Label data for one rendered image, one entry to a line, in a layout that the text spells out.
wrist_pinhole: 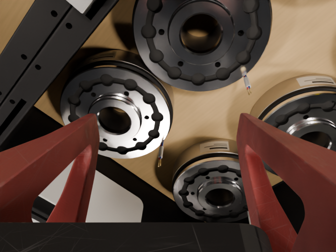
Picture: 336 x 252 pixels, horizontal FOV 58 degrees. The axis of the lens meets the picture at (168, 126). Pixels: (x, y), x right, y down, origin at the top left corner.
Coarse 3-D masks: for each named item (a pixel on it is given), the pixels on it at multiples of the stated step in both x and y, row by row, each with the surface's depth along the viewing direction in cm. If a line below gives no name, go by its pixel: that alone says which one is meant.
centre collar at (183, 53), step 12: (192, 0) 21; (204, 0) 20; (216, 0) 21; (180, 12) 21; (192, 12) 21; (204, 12) 21; (216, 12) 21; (228, 12) 21; (168, 24) 22; (180, 24) 21; (228, 24) 21; (168, 36) 22; (180, 36) 22; (228, 36) 22; (180, 48) 23; (216, 48) 22; (228, 48) 22; (192, 60) 23; (204, 60) 23; (216, 60) 23
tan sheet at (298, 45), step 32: (128, 0) 24; (288, 0) 24; (320, 0) 23; (96, 32) 26; (128, 32) 26; (192, 32) 26; (288, 32) 25; (320, 32) 25; (256, 64) 27; (288, 64) 27; (320, 64) 26; (192, 96) 29; (224, 96) 29; (256, 96) 29; (192, 128) 32; (224, 128) 31; (128, 160) 35
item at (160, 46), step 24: (144, 0) 21; (168, 0) 21; (240, 0) 21; (264, 0) 21; (144, 24) 22; (240, 24) 22; (264, 24) 22; (144, 48) 23; (168, 48) 23; (240, 48) 23; (264, 48) 23; (168, 72) 25; (192, 72) 24; (216, 72) 24; (240, 72) 24
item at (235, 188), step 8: (208, 184) 31; (216, 184) 31; (224, 184) 31; (232, 184) 31; (200, 192) 32; (232, 192) 32; (240, 192) 31; (200, 200) 33; (208, 200) 33; (232, 200) 32; (240, 200) 32; (208, 208) 33; (216, 208) 33; (224, 208) 33; (232, 208) 33
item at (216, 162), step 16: (208, 160) 30; (224, 160) 30; (176, 176) 32; (192, 176) 32; (208, 176) 32; (224, 176) 31; (240, 176) 31; (176, 192) 33; (192, 192) 33; (192, 208) 35; (240, 208) 34
